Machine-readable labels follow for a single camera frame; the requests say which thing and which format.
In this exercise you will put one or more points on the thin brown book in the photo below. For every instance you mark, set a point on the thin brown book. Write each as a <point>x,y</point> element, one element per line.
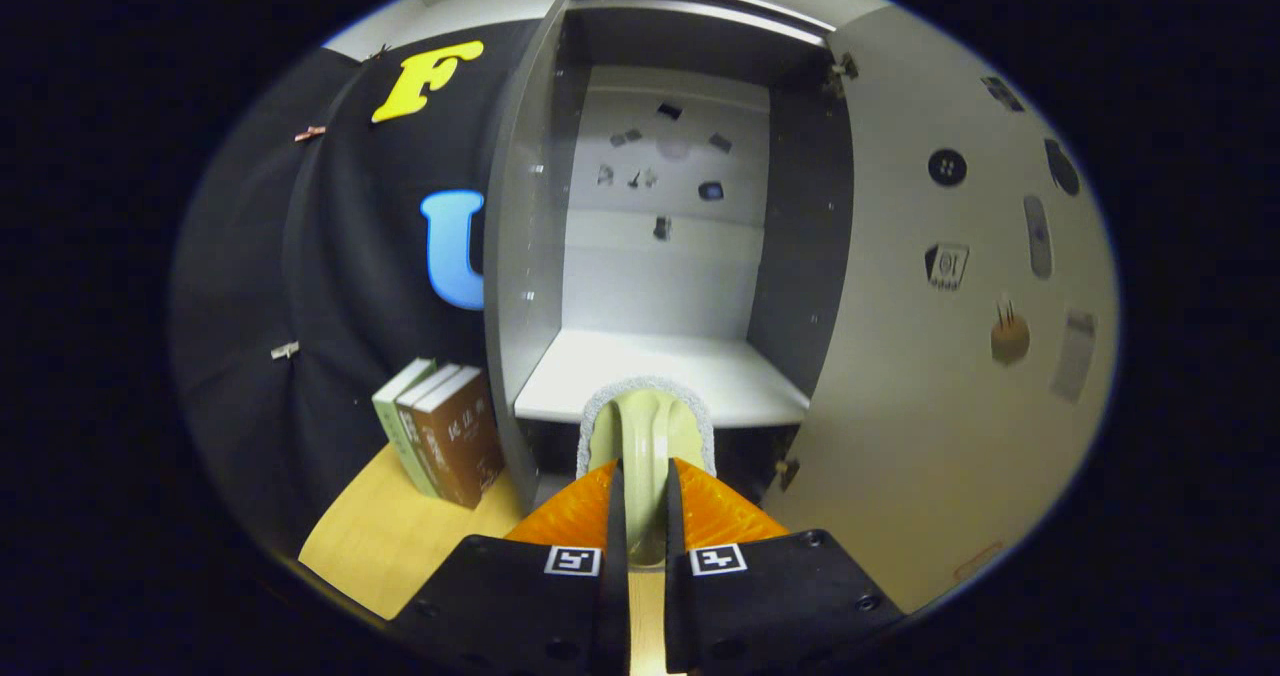
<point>418,446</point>

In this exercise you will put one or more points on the white cloth clip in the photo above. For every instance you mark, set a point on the white cloth clip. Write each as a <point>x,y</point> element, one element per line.
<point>285,350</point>

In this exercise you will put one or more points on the beige cabinet door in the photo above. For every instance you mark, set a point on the beige cabinet door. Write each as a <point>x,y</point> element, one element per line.
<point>900,436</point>

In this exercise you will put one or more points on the red cloth clip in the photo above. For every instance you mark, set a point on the red cloth clip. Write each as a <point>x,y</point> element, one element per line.
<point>310,133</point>

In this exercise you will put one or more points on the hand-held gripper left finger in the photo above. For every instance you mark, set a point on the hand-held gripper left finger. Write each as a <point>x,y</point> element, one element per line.
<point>612,606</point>

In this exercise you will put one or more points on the thick brown book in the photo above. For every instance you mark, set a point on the thick brown book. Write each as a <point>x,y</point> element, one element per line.
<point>465,446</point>

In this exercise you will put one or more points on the green book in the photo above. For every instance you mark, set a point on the green book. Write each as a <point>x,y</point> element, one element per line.
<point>392,426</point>

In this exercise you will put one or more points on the white cabinet shelf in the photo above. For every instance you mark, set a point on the white cabinet shelf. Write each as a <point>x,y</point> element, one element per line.
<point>650,356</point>

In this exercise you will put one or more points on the black cloth clip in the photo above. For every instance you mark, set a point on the black cloth clip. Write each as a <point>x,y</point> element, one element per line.
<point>377,53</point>

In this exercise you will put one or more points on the pale green scrubbing brush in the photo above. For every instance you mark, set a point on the pale green scrubbing brush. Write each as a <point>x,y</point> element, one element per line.
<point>645,436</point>

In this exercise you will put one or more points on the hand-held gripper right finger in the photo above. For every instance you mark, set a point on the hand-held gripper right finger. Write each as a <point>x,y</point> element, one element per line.
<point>678,606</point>

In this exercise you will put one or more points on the black backdrop cloth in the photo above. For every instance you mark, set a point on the black backdrop cloth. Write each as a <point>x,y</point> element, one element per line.
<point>330,306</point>

